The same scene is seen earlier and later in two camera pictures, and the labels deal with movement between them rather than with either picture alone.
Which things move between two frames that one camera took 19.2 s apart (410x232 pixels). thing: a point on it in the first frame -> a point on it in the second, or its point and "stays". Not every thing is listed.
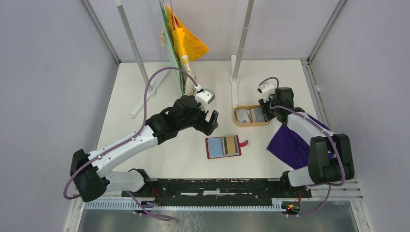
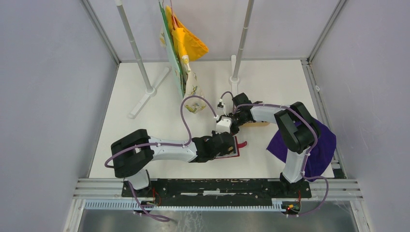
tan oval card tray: x=248 y=124 stays
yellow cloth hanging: x=188 y=44 stays
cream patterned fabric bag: x=190 y=77 stays
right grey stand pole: x=234 y=79 stays
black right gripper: x=264 y=106 -> x=234 y=131
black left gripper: x=205 y=126 -> x=213 y=134
